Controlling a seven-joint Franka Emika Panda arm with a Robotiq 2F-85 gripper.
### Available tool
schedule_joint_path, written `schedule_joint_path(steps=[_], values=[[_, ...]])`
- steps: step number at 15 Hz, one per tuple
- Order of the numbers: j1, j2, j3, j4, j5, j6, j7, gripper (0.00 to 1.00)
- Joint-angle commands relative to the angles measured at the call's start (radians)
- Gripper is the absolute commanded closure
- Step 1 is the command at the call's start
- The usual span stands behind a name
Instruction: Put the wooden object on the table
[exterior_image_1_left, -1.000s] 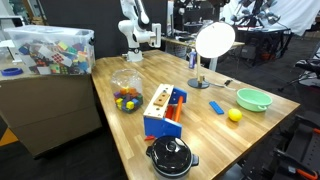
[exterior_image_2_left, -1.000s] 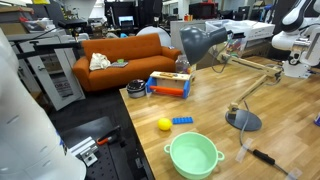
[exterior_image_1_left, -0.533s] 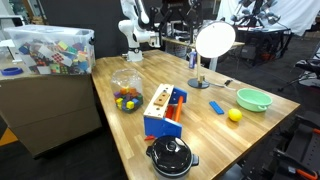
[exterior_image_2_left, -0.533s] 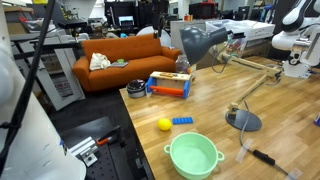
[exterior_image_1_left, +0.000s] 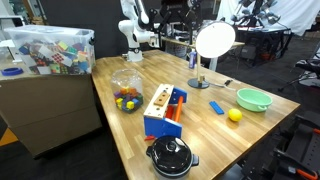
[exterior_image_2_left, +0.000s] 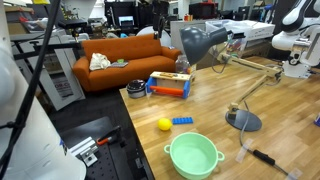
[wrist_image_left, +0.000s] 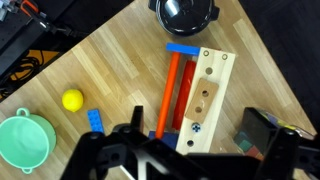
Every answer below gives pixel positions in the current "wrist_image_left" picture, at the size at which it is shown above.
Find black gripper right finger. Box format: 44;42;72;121
241;107;320;180

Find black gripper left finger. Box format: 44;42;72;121
61;105;158;180

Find wooden block with two holes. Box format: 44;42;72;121
184;77;220;125

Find blue toy brick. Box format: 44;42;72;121
86;108;106;135

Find black box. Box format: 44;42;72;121
233;108;316;158

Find yellow lemon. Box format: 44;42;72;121
61;88;85;113

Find red toy cylinder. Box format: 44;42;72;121
171;59;198;131

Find wooden toy workbench blue ends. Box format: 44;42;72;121
147;42;237;156

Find black pot with lid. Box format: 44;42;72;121
147;0;221;37

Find mint green bowl with handles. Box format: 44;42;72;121
0;106;58;175

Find black floor cables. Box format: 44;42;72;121
0;55;45;89

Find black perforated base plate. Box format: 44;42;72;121
0;13;53;76

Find orange handled tool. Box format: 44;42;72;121
19;0;40;18

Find aluminium bracket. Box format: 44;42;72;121
0;0;18;22

